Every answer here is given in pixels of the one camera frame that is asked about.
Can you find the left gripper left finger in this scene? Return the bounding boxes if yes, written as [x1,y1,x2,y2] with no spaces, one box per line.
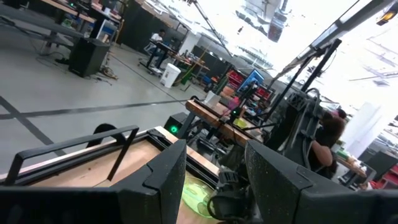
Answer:
[0,139,187,224]

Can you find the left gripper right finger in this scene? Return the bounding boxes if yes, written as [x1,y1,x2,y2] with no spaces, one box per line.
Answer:
[245,139,398,224]

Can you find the green translucent plate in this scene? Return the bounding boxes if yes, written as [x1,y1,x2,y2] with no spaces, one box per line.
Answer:
[181,174,218,218]

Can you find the black box green light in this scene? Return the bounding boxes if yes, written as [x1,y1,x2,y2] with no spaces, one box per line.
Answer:
[164,111,189,136]

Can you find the wooden workbench black legs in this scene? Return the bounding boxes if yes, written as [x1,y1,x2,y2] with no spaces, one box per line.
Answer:
[185,98,265,147]

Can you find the black table clamp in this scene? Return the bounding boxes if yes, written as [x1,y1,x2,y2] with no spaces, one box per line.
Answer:
[86,123,119,149]

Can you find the dark monitor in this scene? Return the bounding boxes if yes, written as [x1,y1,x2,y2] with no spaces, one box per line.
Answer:
[363,151,398,181]

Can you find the clear acrylic tray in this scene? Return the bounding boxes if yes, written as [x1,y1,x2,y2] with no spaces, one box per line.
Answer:
[4,124,140,187]

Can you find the white box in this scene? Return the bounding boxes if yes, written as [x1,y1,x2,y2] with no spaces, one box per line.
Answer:
[203,90,222,108]

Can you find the red storage bin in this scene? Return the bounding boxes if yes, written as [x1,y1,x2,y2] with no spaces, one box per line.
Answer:
[226,70,246,90]
[254,85,276,100]

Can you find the blue crate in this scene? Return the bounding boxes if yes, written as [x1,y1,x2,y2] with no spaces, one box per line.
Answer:
[238,68,265,94]

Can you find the white waste bin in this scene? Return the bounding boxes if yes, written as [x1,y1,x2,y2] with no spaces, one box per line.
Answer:
[160,63,182,89]

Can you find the black standing desk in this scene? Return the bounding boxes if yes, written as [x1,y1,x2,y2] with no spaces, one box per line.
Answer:
[138,40,178,74]

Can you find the black computer tower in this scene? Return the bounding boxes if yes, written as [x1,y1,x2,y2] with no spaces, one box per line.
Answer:
[68,37,111,78]

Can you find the seated person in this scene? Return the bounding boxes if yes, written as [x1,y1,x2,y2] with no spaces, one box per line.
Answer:
[150,29,167,44]

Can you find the long grey table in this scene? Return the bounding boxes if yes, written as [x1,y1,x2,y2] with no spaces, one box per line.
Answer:
[0,2,85,57]

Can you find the black aluminium rig frame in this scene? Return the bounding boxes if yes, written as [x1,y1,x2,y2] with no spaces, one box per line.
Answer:
[0,0,398,187]

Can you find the black partition wall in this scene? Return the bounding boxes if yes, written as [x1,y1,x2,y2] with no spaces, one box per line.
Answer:
[119,0,187,54]

